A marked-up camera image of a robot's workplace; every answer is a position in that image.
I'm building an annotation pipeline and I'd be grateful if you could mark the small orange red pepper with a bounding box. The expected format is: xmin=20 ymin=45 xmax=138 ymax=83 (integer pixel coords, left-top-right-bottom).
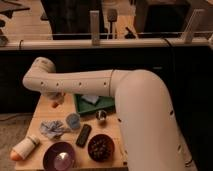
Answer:
xmin=51 ymin=102 xmax=59 ymax=108

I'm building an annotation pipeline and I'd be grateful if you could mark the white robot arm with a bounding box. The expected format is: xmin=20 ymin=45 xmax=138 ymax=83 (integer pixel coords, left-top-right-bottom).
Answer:
xmin=23 ymin=57 xmax=186 ymax=171

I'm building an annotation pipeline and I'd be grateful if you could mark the white paper in bin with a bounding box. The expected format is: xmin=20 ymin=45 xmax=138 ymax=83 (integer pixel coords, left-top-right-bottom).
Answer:
xmin=81 ymin=95 xmax=99 ymax=104

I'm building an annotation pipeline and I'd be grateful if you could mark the green plastic bin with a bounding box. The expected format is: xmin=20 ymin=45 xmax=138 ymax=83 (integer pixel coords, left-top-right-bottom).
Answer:
xmin=73 ymin=94 xmax=115 ymax=116

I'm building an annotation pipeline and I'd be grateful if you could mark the small silver black object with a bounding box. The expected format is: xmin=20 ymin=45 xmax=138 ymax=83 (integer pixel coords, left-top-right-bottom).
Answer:
xmin=96 ymin=110 xmax=107 ymax=125

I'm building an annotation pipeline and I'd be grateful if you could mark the black remote control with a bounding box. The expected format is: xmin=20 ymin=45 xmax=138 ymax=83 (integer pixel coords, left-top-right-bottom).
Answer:
xmin=76 ymin=124 xmax=92 ymax=147

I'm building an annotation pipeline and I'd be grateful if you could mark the dark bowl with beans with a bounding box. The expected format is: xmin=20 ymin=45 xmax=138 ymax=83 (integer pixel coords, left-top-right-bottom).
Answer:
xmin=87 ymin=134 xmax=115 ymax=162

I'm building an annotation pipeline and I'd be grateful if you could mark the blue white crumpled cloth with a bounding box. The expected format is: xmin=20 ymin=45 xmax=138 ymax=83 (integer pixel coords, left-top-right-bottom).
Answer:
xmin=39 ymin=120 xmax=69 ymax=140

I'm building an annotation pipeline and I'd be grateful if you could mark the purple bowl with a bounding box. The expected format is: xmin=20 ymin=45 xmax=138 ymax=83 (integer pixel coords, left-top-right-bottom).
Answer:
xmin=43 ymin=142 xmax=75 ymax=171

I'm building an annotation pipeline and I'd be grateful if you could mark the white horizontal rail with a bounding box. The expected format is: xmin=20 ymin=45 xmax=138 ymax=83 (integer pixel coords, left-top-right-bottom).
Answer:
xmin=0 ymin=37 xmax=210 ymax=51

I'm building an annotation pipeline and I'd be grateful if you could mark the black cable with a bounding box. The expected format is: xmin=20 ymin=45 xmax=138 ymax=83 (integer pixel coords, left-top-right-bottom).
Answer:
xmin=161 ymin=37 xmax=195 ymax=166

